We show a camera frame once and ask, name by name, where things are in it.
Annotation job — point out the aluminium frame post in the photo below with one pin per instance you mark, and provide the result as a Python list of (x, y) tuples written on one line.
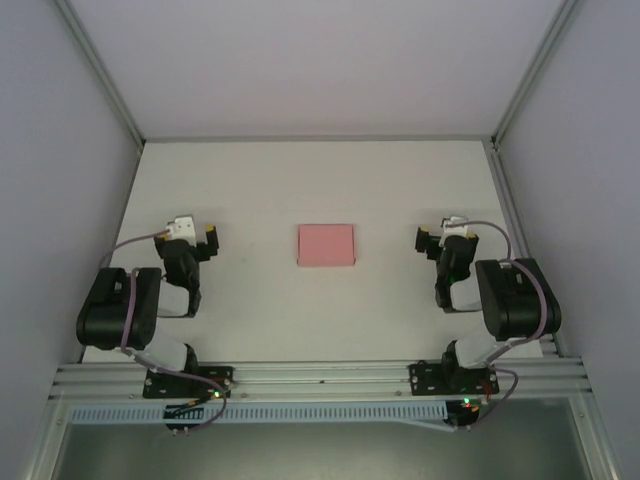
[(109, 75), (45, 440), (595, 440), (536, 75)]

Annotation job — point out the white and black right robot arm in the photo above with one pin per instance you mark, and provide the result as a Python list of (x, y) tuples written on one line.
[(515, 300)]

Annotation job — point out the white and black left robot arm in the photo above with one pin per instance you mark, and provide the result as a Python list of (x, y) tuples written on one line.
[(115, 310)]

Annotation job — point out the thin aluminium table edge rail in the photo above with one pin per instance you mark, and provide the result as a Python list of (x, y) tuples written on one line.
[(320, 138)]

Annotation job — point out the aluminium side rail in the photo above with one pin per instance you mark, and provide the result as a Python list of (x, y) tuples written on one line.
[(510, 200)]

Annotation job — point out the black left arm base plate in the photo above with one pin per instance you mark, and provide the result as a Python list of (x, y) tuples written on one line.
[(160, 387)]

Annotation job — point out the wide aluminium base rail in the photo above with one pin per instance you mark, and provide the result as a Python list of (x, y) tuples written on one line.
[(320, 375)]

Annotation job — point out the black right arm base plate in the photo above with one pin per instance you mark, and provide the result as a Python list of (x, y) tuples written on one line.
[(425, 380)]

